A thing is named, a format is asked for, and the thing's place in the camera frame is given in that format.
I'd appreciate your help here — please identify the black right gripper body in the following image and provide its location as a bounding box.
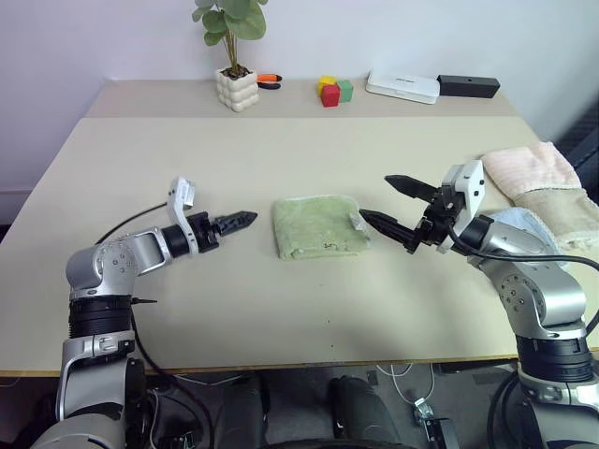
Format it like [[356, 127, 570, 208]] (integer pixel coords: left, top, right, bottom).
[[404, 183, 465, 256]]

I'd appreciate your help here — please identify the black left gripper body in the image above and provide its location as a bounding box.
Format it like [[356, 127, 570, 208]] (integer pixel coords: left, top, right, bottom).
[[187, 211, 223, 254]]

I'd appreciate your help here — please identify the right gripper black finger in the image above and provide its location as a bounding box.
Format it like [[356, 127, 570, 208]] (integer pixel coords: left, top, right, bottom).
[[358, 209, 418, 248], [383, 174, 442, 203]]

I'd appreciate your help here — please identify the green towel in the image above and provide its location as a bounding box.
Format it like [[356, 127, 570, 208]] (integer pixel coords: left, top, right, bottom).
[[271, 193, 373, 261]]

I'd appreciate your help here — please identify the light blue cloth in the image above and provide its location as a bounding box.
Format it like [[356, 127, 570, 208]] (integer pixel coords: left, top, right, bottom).
[[486, 207, 565, 268]]

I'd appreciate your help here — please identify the pink striped towel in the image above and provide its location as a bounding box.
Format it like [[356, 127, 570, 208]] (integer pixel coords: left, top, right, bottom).
[[481, 140, 582, 196]]

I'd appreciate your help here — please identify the beige towel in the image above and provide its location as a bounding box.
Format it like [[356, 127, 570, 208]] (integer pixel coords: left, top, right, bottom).
[[511, 183, 599, 254]]

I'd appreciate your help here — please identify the white flat box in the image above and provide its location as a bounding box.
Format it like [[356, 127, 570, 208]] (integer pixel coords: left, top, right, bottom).
[[365, 68, 442, 106]]

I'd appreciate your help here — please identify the black rectangular box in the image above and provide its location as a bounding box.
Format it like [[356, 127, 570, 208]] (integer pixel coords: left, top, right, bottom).
[[436, 73, 502, 99]]

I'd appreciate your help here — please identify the white bubble plant pot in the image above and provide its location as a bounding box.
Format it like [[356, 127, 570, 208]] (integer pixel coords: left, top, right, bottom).
[[214, 65, 260, 114]]

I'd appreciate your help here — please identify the black chair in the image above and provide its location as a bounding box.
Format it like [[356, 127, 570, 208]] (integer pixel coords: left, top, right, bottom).
[[553, 99, 599, 175]]

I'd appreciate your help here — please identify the dark grey rounded shape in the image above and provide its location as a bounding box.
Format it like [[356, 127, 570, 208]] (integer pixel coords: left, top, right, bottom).
[[212, 373, 270, 449]]

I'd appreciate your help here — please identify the black rounded shape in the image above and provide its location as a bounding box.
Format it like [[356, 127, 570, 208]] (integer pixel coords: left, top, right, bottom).
[[326, 375, 402, 446]]

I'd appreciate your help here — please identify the silver metal clamp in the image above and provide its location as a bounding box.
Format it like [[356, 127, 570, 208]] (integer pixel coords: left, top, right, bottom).
[[412, 397, 437, 429]]

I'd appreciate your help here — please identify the green leafy plant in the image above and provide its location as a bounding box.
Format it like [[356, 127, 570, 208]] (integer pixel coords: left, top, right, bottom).
[[191, 0, 270, 79]]

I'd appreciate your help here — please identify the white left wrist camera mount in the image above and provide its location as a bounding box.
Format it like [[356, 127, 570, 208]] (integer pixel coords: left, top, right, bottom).
[[167, 176, 200, 256]]

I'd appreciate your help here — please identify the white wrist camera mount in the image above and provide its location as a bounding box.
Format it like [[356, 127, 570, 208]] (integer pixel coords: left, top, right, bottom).
[[167, 176, 200, 256], [438, 159, 486, 254]]

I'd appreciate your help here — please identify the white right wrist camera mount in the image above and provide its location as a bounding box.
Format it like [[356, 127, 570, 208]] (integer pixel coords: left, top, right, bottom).
[[438, 159, 486, 254]]

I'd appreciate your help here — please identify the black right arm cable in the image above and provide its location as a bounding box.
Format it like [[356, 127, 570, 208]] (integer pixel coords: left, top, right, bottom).
[[446, 223, 599, 273]]

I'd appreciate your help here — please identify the thin white cable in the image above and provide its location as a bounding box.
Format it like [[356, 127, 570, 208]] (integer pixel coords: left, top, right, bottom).
[[375, 360, 437, 409]]

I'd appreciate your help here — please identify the black metal bracket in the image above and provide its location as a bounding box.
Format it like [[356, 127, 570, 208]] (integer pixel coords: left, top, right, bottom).
[[422, 417, 462, 449]]

